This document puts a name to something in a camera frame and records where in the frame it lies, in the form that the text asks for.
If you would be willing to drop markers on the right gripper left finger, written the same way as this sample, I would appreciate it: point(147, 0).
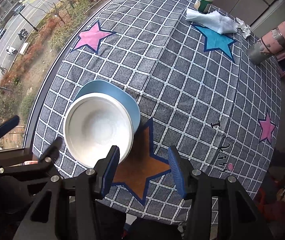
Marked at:
point(105, 171)

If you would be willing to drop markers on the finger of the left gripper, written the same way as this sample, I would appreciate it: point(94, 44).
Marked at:
point(51, 154)
point(8, 125)

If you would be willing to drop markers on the pink grey thermos bottle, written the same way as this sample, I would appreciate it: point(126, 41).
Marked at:
point(268, 45)

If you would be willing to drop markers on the grey checked star tablecloth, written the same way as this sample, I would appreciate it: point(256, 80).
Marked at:
point(219, 109)

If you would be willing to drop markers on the crumpled white tissue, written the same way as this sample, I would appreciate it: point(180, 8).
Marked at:
point(245, 29)

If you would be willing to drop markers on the large white bowl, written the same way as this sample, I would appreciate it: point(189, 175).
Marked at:
point(93, 124)

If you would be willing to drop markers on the blue square plate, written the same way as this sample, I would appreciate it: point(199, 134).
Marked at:
point(101, 86)

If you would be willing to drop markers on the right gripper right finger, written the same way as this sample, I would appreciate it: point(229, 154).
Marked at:
point(181, 172)

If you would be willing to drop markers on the white cloth rag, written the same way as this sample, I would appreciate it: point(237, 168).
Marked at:
point(213, 20)

